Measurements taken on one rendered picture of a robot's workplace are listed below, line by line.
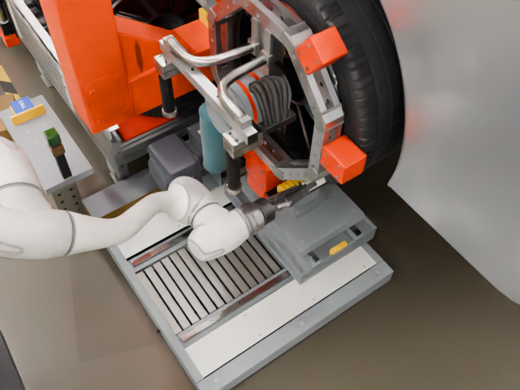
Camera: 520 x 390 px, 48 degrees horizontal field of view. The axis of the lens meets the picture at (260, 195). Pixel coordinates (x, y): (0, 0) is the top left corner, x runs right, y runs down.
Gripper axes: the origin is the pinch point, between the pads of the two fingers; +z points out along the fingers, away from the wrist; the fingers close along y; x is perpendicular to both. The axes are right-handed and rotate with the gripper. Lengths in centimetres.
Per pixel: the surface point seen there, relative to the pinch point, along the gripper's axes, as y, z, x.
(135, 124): -86, -20, 33
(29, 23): -125, -34, 90
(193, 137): -52, -11, 22
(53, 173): -58, -60, 31
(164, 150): -55, -22, 22
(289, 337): -27, -18, -52
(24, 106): -78, -56, 56
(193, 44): -46, 1, 52
